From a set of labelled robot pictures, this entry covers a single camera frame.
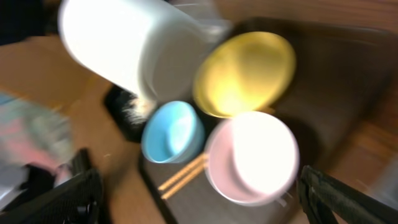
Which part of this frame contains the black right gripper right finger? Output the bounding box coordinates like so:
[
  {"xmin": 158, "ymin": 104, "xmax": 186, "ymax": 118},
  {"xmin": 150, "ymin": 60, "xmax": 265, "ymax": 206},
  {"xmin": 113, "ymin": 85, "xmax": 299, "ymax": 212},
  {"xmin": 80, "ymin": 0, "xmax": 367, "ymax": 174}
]
[{"xmin": 297, "ymin": 166, "xmax": 397, "ymax": 224}]

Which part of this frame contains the light blue bowl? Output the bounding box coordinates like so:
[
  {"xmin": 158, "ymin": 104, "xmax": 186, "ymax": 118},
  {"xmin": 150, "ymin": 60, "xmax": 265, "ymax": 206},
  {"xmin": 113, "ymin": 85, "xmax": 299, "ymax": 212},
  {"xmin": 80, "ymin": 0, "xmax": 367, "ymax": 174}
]
[{"xmin": 141, "ymin": 101, "xmax": 205, "ymax": 164}]

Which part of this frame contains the pink white bowl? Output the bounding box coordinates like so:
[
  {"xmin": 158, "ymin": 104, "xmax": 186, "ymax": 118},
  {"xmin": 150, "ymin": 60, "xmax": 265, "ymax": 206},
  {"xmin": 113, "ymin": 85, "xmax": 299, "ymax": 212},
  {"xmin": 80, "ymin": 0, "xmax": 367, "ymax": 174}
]
[{"xmin": 205, "ymin": 111, "xmax": 300, "ymax": 207}]

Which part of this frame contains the dark brown tray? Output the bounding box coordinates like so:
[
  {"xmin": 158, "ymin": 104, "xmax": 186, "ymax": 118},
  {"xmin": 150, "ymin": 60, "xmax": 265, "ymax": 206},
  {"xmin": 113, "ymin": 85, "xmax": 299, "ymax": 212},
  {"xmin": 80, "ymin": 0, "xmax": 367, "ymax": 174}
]
[{"xmin": 139, "ymin": 17, "xmax": 397, "ymax": 223}]

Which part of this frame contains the rice pile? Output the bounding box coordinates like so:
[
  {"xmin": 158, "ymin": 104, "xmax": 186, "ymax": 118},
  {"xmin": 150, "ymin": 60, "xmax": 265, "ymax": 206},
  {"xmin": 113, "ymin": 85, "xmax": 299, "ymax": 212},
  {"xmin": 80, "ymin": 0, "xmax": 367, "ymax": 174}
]
[{"xmin": 123, "ymin": 95, "xmax": 157, "ymax": 124}]

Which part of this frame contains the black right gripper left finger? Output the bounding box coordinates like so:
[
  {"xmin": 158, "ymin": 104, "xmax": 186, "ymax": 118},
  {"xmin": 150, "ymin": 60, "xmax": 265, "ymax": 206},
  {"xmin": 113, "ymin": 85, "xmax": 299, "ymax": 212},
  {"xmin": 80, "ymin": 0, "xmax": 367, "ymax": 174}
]
[{"xmin": 1, "ymin": 169, "xmax": 103, "ymax": 224}]

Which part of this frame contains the wooden chopstick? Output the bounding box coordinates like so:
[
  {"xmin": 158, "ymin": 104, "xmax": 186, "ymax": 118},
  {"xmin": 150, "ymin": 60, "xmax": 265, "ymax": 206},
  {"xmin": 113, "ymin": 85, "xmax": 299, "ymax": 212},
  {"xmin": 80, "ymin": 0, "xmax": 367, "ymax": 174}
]
[
  {"xmin": 158, "ymin": 153, "xmax": 206, "ymax": 190},
  {"xmin": 161, "ymin": 166, "xmax": 206, "ymax": 200}
]

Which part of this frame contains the yellow plate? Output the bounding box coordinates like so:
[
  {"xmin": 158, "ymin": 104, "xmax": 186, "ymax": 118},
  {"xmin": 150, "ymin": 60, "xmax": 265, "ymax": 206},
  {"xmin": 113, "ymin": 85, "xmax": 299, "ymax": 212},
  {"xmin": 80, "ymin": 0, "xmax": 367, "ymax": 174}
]
[{"xmin": 192, "ymin": 31, "xmax": 296, "ymax": 118}]

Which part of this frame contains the black flat tray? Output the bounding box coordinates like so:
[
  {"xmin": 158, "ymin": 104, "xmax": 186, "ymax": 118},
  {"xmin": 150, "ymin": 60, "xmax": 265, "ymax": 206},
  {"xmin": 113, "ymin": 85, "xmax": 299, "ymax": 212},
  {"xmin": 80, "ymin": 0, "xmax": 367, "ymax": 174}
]
[{"xmin": 103, "ymin": 85, "xmax": 146, "ymax": 143}]

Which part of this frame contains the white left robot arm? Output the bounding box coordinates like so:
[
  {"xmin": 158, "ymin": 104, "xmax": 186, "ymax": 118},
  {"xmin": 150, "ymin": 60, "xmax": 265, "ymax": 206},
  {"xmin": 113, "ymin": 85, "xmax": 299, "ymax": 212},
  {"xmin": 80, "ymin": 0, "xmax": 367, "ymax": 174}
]
[{"xmin": 58, "ymin": 0, "xmax": 207, "ymax": 103}]

